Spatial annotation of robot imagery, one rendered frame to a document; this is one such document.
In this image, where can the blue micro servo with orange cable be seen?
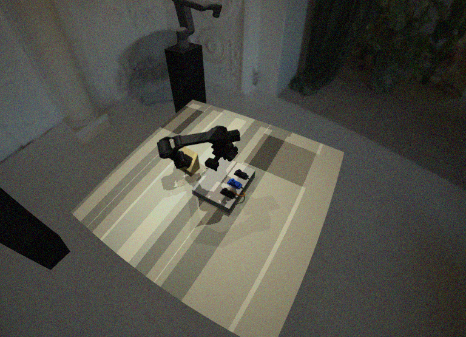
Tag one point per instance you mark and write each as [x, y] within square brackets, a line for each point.
[235, 184]

